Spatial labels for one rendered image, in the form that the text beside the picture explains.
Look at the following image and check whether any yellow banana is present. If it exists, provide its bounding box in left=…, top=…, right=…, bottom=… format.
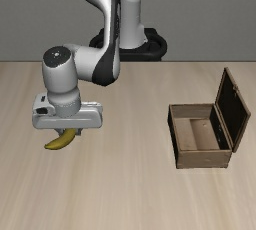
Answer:
left=44, top=127, right=77, bottom=151

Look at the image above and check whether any brown wooden box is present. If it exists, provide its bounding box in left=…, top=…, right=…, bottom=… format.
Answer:
left=167, top=103, right=233, bottom=170

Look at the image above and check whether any brown wooden box lid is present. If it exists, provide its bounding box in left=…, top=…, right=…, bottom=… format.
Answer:
left=214, top=67, right=252, bottom=154

